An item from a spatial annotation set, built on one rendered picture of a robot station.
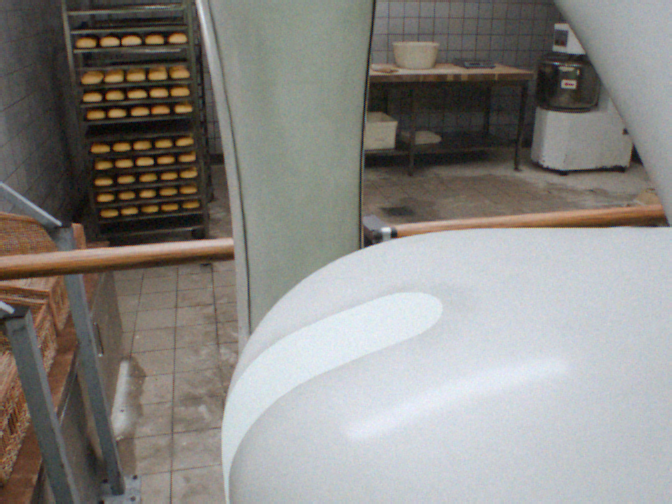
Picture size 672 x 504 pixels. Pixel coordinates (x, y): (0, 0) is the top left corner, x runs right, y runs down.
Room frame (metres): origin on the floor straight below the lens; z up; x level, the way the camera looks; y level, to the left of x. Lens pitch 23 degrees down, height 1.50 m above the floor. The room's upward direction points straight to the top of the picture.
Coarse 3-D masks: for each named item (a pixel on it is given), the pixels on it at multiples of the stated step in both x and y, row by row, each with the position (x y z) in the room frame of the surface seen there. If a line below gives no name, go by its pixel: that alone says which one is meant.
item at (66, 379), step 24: (96, 288) 1.83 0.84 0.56; (96, 312) 1.79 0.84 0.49; (72, 336) 1.48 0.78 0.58; (96, 336) 1.72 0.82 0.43; (120, 336) 2.15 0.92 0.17; (72, 360) 1.37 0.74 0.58; (120, 360) 2.06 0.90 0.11; (48, 384) 1.25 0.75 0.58; (72, 384) 1.33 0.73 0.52; (72, 408) 1.28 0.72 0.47; (72, 432) 1.24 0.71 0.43; (96, 432) 1.47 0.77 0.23; (24, 456) 0.98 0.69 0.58; (72, 456) 1.19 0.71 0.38; (96, 456) 1.41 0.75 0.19; (24, 480) 0.90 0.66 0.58; (48, 480) 0.98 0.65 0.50; (96, 480) 1.34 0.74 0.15
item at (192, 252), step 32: (416, 224) 0.76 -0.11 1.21; (448, 224) 0.77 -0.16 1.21; (480, 224) 0.77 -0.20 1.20; (512, 224) 0.78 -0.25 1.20; (544, 224) 0.79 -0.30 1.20; (576, 224) 0.80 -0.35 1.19; (608, 224) 0.82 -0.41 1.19; (640, 224) 0.84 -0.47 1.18; (32, 256) 0.65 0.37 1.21; (64, 256) 0.66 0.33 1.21; (96, 256) 0.66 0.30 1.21; (128, 256) 0.67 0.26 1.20; (160, 256) 0.68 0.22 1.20; (192, 256) 0.68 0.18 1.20; (224, 256) 0.69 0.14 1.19
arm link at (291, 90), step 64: (256, 0) 0.36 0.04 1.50; (320, 0) 0.36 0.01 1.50; (256, 64) 0.36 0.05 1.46; (320, 64) 0.36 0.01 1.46; (256, 128) 0.36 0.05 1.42; (320, 128) 0.36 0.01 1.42; (256, 192) 0.36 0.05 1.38; (320, 192) 0.36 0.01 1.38; (256, 256) 0.36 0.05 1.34; (320, 256) 0.35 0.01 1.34; (256, 320) 0.35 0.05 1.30
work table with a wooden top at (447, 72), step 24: (408, 72) 5.20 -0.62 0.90; (432, 72) 5.22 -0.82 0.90; (456, 72) 5.25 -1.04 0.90; (480, 72) 5.28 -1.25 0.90; (504, 72) 5.31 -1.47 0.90; (528, 72) 5.36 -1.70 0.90; (408, 144) 5.39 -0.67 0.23; (432, 144) 5.40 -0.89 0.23; (456, 144) 5.41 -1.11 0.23; (480, 144) 5.42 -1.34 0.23; (504, 144) 5.43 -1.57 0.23; (408, 168) 5.15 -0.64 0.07
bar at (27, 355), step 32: (0, 192) 1.40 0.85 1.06; (64, 224) 1.44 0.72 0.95; (0, 320) 0.96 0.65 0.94; (32, 320) 0.99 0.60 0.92; (32, 352) 0.96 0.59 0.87; (96, 352) 1.45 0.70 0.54; (32, 384) 0.95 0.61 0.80; (96, 384) 1.42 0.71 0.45; (32, 416) 0.95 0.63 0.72; (96, 416) 1.42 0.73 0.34; (64, 448) 0.99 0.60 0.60; (64, 480) 0.95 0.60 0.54; (128, 480) 1.49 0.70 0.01
